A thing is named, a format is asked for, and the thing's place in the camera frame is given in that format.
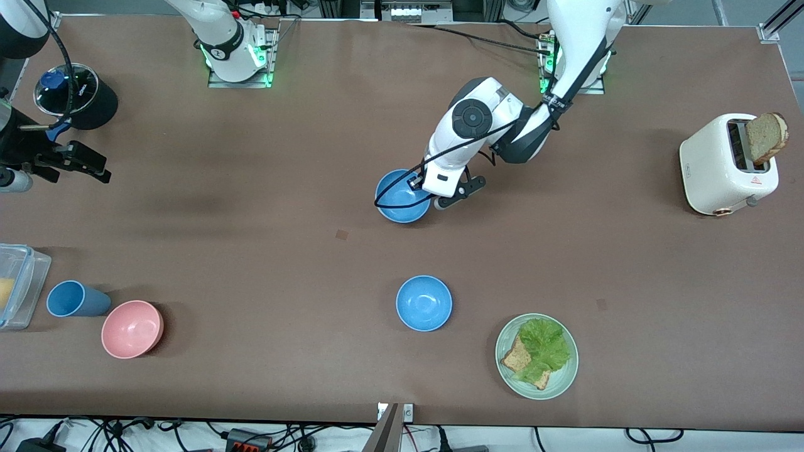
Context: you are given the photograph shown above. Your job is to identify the grey electrical box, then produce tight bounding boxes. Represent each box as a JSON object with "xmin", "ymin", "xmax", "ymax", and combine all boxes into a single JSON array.
[{"xmin": 377, "ymin": 0, "xmax": 454, "ymax": 23}]

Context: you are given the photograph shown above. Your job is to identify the brown bread slice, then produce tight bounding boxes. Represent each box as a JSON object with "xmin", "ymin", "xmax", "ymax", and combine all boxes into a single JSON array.
[
  {"xmin": 501, "ymin": 336, "xmax": 553, "ymax": 391},
  {"xmin": 745, "ymin": 112, "xmax": 790, "ymax": 166}
]

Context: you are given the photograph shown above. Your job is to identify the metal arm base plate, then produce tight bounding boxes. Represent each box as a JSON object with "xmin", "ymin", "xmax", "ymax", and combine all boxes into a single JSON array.
[
  {"xmin": 207, "ymin": 26, "xmax": 279, "ymax": 89},
  {"xmin": 539, "ymin": 31, "xmax": 606, "ymax": 95}
]

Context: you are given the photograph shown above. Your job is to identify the dark metal pole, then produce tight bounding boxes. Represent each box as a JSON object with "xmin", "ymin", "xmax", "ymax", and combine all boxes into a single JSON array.
[{"xmin": 363, "ymin": 403, "xmax": 403, "ymax": 452}]

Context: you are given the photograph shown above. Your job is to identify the clear plastic container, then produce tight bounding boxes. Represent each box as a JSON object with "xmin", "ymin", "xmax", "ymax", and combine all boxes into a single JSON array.
[{"xmin": 0, "ymin": 244, "xmax": 52, "ymax": 331}]

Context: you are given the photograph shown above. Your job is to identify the green lettuce leaf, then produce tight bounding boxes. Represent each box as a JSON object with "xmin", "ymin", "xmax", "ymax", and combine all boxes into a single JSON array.
[{"xmin": 512, "ymin": 318, "xmax": 572, "ymax": 384}]

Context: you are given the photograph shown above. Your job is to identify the blue bowl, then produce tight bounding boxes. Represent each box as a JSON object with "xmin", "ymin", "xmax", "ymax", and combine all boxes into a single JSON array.
[
  {"xmin": 396, "ymin": 275, "xmax": 453, "ymax": 332},
  {"xmin": 375, "ymin": 168, "xmax": 433, "ymax": 224}
]

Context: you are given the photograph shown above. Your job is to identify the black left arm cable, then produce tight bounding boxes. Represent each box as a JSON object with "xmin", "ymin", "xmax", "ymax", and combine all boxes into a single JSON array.
[{"xmin": 374, "ymin": 38, "xmax": 609, "ymax": 209}]

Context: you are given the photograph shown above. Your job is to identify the aluminium frame profile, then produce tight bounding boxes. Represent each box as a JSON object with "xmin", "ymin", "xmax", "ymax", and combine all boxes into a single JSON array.
[{"xmin": 757, "ymin": 0, "xmax": 804, "ymax": 43}]

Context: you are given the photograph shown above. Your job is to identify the black power adapter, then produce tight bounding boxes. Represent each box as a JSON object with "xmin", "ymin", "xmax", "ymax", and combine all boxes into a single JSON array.
[{"xmin": 16, "ymin": 436, "xmax": 67, "ymax": 452}]

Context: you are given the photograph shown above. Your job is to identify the pink bowl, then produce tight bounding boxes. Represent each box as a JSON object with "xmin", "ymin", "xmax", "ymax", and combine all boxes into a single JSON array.
[{"xmin": 101, "ymin": 300, "xmax": 165, "ymax": 360}]

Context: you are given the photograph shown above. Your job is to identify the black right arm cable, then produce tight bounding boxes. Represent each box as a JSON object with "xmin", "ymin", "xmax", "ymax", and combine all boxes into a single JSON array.
[{"xmin": 25, "ymin": 0, "xmax": 79, "ymax": 126}]

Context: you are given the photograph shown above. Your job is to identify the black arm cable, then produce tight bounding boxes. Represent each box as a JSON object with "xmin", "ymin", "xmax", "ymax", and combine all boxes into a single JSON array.
[
  {"xmin": 374, "ymin": 38, "xmax": 609, "ymax": 209},
  {"xmin": 25, "ymin": 0, "xmax": 79, "ymax": 126}
]

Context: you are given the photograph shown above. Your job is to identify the blue cup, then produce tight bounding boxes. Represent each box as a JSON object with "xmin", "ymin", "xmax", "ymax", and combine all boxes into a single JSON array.
[{"xmin": 46, "ymin": 280, "xmax": 114, "ymax": 318}]

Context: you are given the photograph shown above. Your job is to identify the pale green plate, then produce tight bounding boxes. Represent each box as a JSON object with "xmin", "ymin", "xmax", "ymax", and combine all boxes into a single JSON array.
[{"xmin": 495, "ymin": 313, "xmax": 579, "ymax": 401}]

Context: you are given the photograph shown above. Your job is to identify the cream white toaster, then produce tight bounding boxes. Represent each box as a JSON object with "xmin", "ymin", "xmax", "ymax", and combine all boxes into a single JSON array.
[{"xmin": 679, "ymin": 113, "xmax": 780, "ymax": 217}]

